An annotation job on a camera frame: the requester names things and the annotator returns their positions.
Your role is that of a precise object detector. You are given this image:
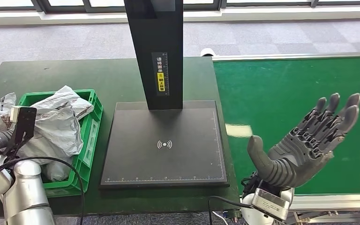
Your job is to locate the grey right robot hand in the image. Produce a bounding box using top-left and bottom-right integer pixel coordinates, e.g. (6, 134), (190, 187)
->
(247, 92), (360, 188)

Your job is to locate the grey parcel red stain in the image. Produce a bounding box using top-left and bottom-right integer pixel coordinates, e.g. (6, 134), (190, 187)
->
(17, 105), (84, 166)

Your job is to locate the plain grey parcel bag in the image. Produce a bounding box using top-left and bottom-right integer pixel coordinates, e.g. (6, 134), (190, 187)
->
(42, 157), (75, 182)

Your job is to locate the grey parcel bag red print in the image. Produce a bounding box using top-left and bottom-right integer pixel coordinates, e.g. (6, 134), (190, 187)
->
(32, 86), (95, 121)

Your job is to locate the green conveyor belt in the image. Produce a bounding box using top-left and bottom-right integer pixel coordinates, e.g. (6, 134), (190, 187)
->
(212, 56), (360, 195)

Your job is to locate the green plastic crate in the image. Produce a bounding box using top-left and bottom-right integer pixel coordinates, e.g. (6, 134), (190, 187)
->
(0, 89), (104, 199)

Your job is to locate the black yellow ruler label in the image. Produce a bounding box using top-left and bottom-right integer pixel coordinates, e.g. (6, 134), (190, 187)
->
(151, 52), (169, 97)

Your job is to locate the black scanner column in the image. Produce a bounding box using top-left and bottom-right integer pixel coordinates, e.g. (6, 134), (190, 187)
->
(123, 0), (184, 111)

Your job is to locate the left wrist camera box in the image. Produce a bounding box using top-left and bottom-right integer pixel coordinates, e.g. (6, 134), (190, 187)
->
(9, 106), (38, 144)

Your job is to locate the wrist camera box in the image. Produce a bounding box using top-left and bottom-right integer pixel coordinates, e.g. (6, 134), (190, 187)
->
(250, 187), (291, 222)
(9, 106), (38, 144)

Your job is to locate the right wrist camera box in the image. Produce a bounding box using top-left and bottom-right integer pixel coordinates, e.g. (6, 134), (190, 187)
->
(250, 187), (291, 222)

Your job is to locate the aluminium conveyor frame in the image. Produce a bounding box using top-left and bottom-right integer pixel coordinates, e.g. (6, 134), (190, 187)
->
(211, 51), (360, 225)

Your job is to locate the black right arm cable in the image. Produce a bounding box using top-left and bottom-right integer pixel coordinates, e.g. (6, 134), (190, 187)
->
(208, 195), (255, 225)

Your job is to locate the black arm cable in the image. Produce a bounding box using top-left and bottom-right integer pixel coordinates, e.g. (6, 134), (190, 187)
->
(0, 157), (85, 225)
(208, 195), (255, 225)

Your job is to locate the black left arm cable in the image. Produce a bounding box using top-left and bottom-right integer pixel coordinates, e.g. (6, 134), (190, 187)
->
(0, 157), (85, 225)

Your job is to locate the thin white cable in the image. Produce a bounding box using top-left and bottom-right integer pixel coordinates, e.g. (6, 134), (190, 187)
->
(212, 211), (229, 225)

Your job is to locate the black scanner base plate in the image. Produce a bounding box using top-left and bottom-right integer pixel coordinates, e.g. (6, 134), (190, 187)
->
(99, 100), (229, 190)

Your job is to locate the dark window frame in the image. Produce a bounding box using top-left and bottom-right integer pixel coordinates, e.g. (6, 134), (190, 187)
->
(0, 0), (360, 14)

